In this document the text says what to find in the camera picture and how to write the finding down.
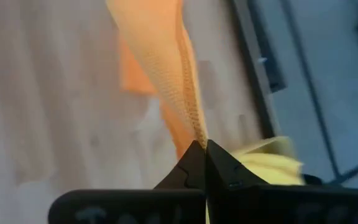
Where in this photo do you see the black aluminium table frame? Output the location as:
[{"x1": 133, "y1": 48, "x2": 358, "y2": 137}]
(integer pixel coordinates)
[{"x1": 227, "y1": 0, "x2": 278, "y2": 141}]

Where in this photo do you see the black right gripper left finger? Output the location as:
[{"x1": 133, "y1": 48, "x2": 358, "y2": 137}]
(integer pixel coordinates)
[{"x1": 47, "y1": 139, "x2": 207, "y2": 224}]

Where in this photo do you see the yellow microfiber towel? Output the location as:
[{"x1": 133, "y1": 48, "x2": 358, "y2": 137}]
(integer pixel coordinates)
[{"x1": 230, "y1": 136, "x2": 306, "y2": 187}]

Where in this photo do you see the orange microfiber towel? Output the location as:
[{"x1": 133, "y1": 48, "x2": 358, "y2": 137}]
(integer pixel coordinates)
[{"x1": 105, "y1": 0, "x2": 210, "y2": 160}]

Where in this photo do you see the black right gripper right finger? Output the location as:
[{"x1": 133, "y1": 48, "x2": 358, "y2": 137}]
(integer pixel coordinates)
[{"x1": 206, "y1": 139, "x2": 358, "y2": 224}]

